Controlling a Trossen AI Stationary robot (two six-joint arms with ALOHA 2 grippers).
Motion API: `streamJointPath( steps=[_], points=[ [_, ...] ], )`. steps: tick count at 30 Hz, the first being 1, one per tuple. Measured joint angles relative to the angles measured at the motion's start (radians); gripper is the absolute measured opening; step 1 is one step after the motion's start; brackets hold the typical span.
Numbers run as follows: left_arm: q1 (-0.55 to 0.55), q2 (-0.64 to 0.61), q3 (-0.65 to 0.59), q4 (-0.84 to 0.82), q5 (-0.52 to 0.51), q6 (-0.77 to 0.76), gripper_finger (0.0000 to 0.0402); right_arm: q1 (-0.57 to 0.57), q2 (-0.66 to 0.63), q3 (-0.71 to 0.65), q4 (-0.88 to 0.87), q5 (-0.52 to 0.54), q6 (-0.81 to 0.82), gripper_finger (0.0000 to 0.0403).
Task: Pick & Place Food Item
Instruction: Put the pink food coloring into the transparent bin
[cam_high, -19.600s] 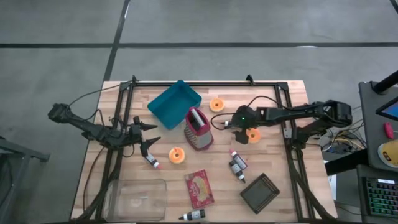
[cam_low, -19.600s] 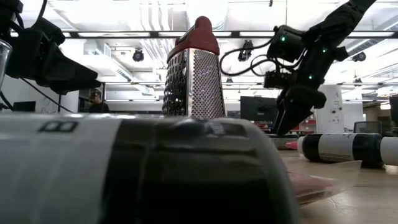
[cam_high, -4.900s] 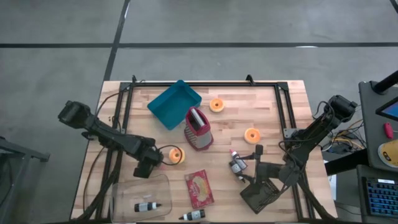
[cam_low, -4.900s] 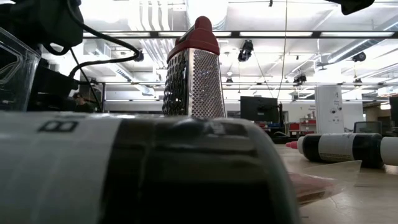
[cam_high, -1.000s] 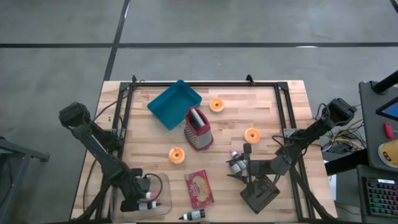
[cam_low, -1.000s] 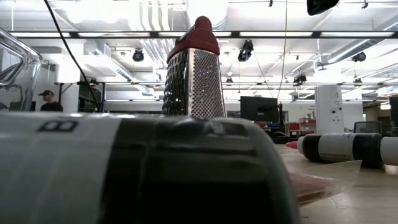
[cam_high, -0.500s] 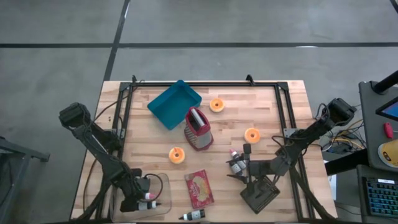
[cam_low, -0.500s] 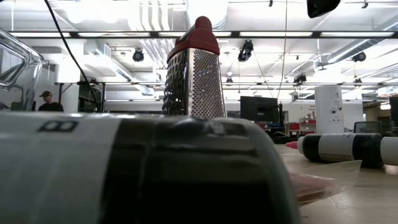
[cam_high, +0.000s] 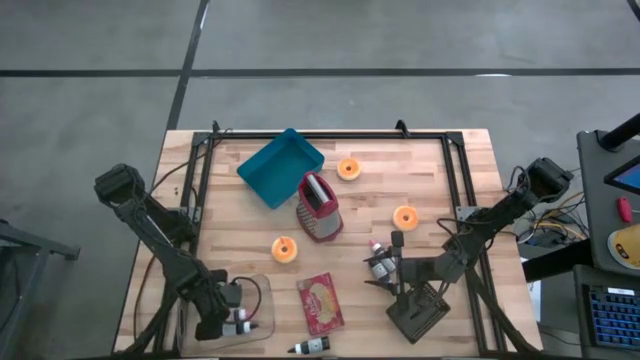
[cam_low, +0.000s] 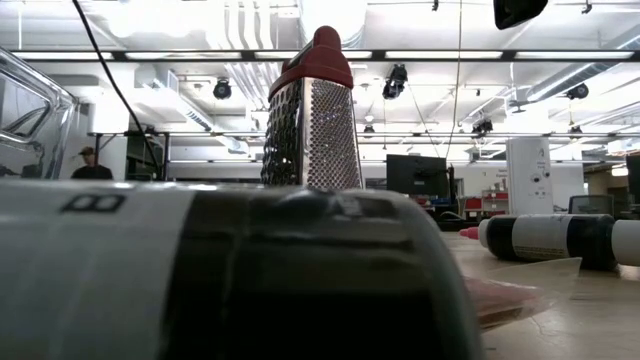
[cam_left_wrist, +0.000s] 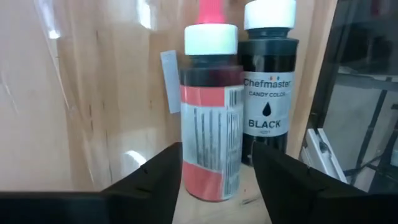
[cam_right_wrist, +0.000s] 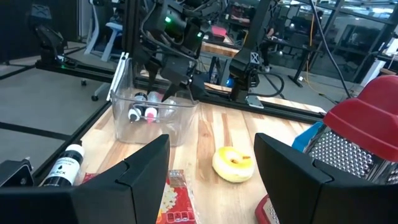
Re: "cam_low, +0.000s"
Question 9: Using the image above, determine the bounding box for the red cabinet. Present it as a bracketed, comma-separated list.
[460, 189, 510, 217]

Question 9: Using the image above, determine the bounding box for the red popcorn packet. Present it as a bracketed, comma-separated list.
[464, 257, 584, 332]

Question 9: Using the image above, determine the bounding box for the black food colouring bottle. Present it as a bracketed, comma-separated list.
[0, 179, 485, 360]

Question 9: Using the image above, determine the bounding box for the white ceiling air duct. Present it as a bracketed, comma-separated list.
[133, 67, 214, 132]

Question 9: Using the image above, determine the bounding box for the white pillar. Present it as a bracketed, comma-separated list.
[505, 137, 555, 217]

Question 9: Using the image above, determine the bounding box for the black overhead light bar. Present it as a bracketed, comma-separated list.
[12, 48, 640, 63]

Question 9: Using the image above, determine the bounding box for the person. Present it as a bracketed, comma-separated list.
[70, 145, 115, 181]

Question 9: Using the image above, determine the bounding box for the clear plastic container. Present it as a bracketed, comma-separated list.
[0, 47, 80, 181]

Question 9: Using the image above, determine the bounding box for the steel box grater red handle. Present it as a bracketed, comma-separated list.
[259, 25, 365, 193]

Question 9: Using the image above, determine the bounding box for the black monitor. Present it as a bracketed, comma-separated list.
[385, 153, 450, 200]
[626, 152, 640, 204]

